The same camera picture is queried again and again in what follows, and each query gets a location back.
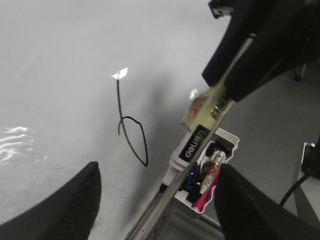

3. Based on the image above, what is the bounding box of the white marker holder tray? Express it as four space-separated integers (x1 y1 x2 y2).
171 128 240 219

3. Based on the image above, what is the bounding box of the pink marker in tray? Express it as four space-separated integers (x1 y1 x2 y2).
191 184 215 213

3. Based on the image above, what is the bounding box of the grey aluminium whiteboard tray rail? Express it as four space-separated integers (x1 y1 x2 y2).
126 124 219 240

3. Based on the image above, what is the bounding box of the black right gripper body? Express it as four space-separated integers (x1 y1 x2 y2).
208 0 320 63

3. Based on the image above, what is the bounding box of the white whiteboard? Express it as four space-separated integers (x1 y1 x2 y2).
0 0 230 240

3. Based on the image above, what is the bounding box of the white marker in tray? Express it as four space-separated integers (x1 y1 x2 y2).
199 150 227 195

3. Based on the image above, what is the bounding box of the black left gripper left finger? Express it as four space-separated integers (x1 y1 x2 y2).
0 161 102 240

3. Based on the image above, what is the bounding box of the round copper magnet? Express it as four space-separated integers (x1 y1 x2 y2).
202 161 220 174

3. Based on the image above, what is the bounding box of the black white whiteboard marker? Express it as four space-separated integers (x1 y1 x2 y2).
159 33 256 193

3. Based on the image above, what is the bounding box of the grey metal stand leg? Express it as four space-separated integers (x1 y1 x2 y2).
292 142 320 230

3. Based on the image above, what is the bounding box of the blue marker in tray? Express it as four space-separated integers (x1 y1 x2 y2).
184 162 201 192

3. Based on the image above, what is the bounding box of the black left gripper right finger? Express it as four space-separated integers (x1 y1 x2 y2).
214 164 320 240

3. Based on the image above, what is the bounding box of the black cable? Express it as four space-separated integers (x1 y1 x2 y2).
278 166 320 207

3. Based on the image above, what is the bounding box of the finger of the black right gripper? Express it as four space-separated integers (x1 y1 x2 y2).
224 29 320 102
202 0 265 87

